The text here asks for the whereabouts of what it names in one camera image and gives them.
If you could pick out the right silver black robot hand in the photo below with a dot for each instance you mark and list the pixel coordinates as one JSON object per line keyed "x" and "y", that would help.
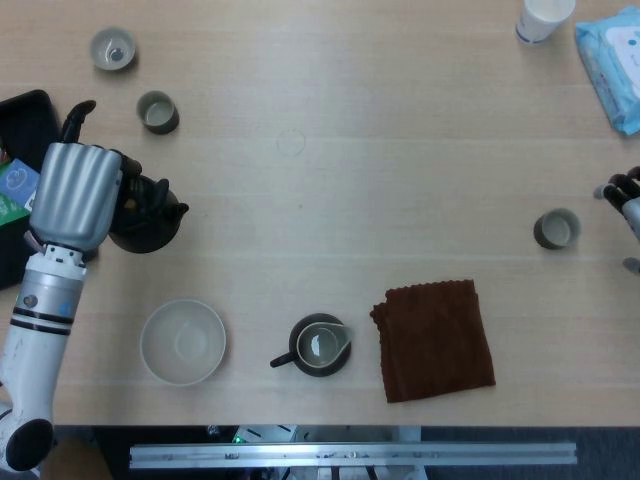
{"x": 632, "y": 210}

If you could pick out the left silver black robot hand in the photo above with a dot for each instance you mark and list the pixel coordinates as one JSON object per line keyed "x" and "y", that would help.
{"x": 75, "y": 195}

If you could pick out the dark green cylindrical teacup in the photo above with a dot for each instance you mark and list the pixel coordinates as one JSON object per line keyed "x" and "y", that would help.
{"x": 556, "y": 230}
{"x": 157, "y": 112}

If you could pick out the grey lid cup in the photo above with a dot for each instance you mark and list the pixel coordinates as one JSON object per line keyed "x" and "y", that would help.
{"x": 105, "y": 45}

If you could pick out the blue white small packet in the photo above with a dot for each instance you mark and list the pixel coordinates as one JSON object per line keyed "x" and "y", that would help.
{"x": 15, "y": 180}

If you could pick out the green packet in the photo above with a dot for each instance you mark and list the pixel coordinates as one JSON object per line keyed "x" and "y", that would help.
{"x": 10, "y": 214}

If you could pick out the small red white packet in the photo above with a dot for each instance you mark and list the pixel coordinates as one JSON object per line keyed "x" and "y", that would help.
{"x": 3, "y": 150}

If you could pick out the black plastic tray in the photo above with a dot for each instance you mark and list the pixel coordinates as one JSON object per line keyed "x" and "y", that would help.
{"x": 30, "y": 120}

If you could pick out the blue wet wipes pack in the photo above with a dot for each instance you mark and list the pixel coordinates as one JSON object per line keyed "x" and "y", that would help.
{"x": 615, "y": 65}

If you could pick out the cream ceramic bowl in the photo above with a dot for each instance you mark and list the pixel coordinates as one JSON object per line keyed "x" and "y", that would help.
{"x": 182, "y": 342}

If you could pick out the white paper cup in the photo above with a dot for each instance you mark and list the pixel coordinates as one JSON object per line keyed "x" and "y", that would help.
{"x": 537, "y": 25}

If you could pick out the brown folded cloth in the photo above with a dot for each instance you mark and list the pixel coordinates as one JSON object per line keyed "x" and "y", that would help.
{"x": 435, "y": 340}

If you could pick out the dark green pouring pitcher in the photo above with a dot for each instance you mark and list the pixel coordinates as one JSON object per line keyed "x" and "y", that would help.
{"x": 305, "y": 367}

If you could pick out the aluminium rail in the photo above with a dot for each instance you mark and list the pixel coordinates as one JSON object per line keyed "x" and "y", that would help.
{"x": 350, "y": 454}

